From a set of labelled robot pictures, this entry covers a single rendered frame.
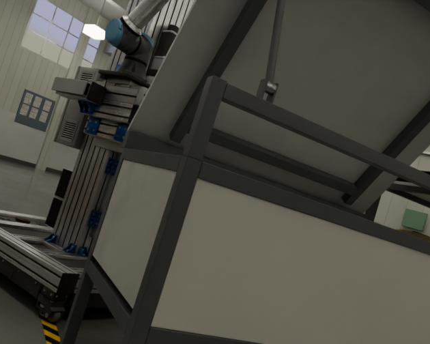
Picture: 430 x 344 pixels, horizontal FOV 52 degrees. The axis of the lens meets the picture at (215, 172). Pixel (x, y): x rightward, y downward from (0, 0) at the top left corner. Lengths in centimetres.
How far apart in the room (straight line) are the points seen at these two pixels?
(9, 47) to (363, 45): 1206
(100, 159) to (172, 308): 149
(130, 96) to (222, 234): 121
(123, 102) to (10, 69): 1118
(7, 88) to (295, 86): 1194
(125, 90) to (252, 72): 81
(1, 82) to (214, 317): 1228
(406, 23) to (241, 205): 92
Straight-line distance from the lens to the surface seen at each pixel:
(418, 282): 158
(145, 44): 228
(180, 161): 106
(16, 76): 1335
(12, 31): 1331
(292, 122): 117
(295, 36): 155
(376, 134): 192
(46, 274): 214
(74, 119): 267
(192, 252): 108
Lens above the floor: 73
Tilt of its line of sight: 3 degrees up
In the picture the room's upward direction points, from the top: 17 degrees clockwise
